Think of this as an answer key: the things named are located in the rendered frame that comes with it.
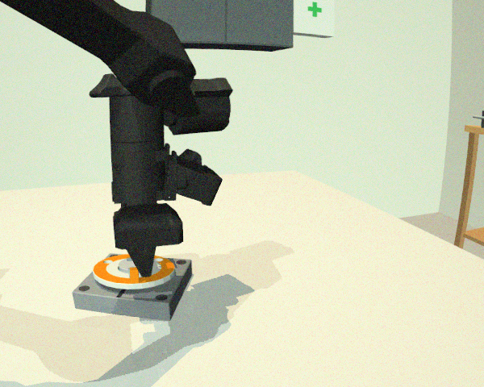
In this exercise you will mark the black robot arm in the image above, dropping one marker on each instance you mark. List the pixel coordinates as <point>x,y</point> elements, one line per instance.
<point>155,85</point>

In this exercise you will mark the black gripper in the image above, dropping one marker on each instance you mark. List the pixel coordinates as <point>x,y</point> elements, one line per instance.
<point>138,180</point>

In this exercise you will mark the orange and white round plate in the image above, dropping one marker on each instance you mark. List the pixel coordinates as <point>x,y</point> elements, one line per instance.
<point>107,273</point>

